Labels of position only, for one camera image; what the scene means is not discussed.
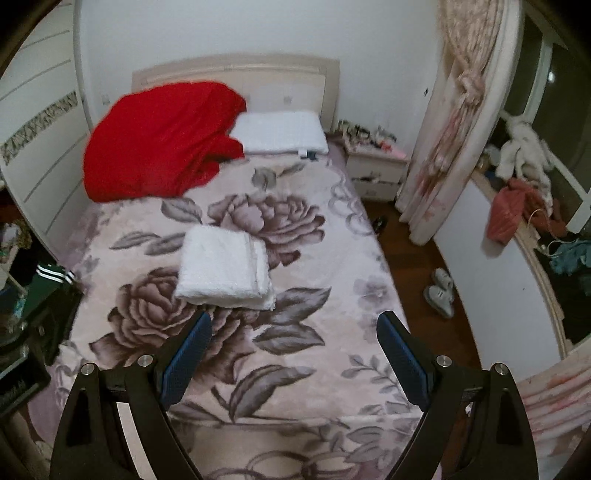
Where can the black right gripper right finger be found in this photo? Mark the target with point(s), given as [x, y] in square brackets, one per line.
[500, 443]

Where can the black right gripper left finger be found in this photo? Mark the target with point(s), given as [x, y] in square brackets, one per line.
[90, 441]

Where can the white fluffy garment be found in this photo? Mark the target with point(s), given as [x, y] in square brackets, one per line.
[223, 268]

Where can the left white slipper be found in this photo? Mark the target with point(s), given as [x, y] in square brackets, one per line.
[440, 300]

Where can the white slipper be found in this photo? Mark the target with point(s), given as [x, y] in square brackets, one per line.
[440, 300]
[443, 279]

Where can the white window sill counter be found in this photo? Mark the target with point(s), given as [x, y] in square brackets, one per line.
[508, 298]

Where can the right white slipper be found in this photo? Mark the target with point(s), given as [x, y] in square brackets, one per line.
[443, 279]

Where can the green striped jacket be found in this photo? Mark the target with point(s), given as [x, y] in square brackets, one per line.
[50, 308]

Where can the floral plush bed blanket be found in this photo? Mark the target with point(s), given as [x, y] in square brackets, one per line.
[278, 250]

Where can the teal cloth on sill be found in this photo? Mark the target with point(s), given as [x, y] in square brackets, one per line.
[569, 257]

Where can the red cloth on sill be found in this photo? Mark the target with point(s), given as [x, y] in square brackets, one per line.
[516, 201]

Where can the white plush toy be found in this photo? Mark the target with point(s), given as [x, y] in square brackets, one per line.
[527, 157]

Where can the white nightstand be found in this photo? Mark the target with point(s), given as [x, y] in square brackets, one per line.
[376, 174]

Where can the red blanket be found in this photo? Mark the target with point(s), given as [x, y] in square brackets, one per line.
[162, 141]

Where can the white wardrobe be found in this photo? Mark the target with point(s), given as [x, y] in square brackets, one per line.
[44, 130]

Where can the white pillow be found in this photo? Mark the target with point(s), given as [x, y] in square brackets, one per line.
[280, 132]

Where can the pink floral curtain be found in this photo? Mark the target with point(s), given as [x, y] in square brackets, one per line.
[480, 55]

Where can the cream bed headboard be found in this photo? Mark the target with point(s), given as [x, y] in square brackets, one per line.
[268, 82]

